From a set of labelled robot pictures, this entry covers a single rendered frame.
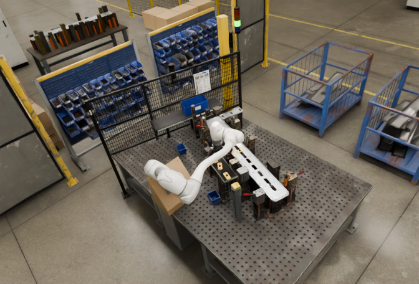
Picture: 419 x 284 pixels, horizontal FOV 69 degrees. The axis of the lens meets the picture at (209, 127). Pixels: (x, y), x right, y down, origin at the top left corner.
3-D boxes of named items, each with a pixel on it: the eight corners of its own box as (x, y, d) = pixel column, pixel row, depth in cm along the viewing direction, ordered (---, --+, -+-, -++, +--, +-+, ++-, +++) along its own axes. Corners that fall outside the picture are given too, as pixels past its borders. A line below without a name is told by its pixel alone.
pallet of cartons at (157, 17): (194, 53, 740) (186, -5, 656) (217, 61, 693) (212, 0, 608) (154, 73, 679) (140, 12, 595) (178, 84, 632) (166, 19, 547)
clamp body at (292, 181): (297, 200, 299) (301, 176, 276) (285, 207, 294) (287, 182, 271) (290, 194, 306) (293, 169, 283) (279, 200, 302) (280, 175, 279)
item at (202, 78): (211, 89, 387) (209, 68, 368) (196, 96, 381) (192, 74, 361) (211, 89, 389) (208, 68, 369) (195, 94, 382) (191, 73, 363)
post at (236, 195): (243, 217, 290) (242, 187, 262) (236, 221, 287) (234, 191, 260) (239, 212, 295) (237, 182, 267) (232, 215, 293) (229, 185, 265)
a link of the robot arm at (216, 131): (208, 140, 257) (223, 143, 253) (206, 126, 248) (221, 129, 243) (213, 132, 265) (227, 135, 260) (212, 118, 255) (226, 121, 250)
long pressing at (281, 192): (293, 193, 271) (293, 192, 270) (272, 203, 264) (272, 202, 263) (219, 116, 370) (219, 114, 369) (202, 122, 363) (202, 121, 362)
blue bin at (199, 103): (209, 108, 376) (208, 99, 368) (186, 116, 367) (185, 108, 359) (203, 102, 388) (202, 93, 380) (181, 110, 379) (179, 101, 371)
